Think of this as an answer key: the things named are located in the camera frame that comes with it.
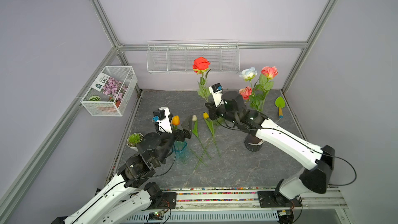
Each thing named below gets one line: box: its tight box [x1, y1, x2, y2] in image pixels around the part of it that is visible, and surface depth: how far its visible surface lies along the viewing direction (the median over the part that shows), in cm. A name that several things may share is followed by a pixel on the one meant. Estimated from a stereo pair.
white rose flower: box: [238, 66, 258, 90], surface depth 74 cm
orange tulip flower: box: [171, 115, 181, 130], surface depth 68 cm
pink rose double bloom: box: [255, 66, 279, 113], surface depth 75 cm
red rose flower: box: [192, 56, 212, 103], surface depth 69 cm
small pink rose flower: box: [238, 86, 253, 101], surface depth 71 cm
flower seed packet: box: [91, 72, 129, 102], surface depth 76 cm
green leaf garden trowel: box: [274, 95, 286, 119], surface depth 114 cm
